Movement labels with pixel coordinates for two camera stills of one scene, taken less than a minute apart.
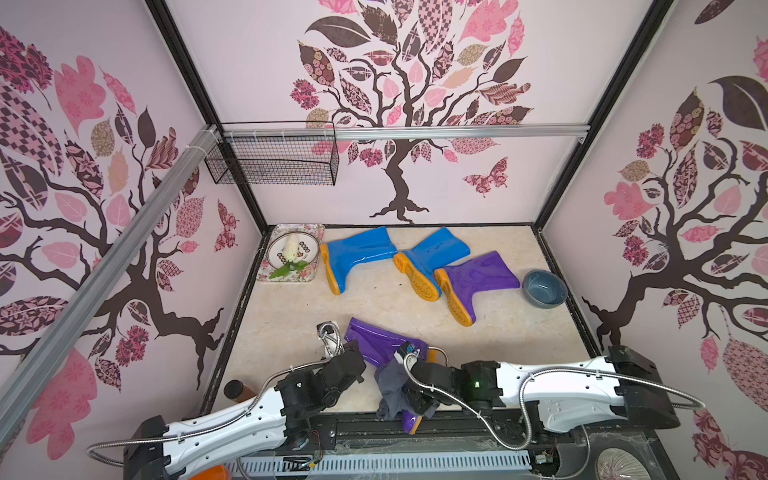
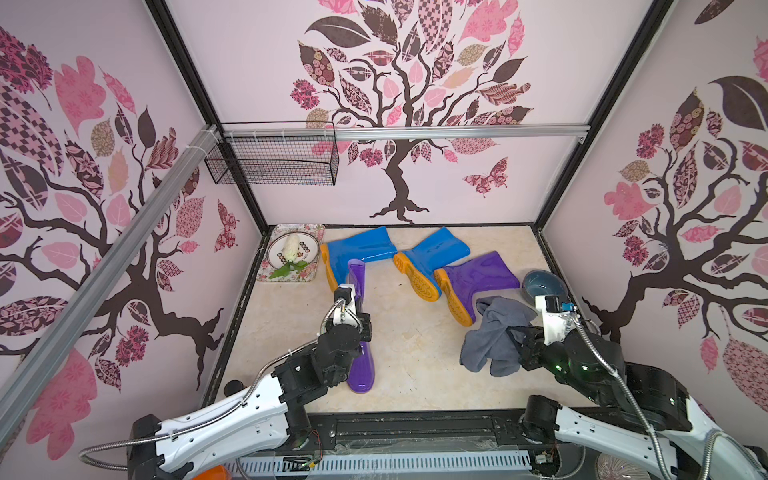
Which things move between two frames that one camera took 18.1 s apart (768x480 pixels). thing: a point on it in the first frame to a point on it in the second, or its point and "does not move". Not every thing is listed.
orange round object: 217,472 does not move
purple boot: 463,280 does not move
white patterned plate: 308,249 does not move
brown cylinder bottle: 236,390 does not move
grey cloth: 391,375 to 494,344
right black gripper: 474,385 to 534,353
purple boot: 378,345 to 362,373
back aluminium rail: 502,130 does not move
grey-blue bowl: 543,289 does not move
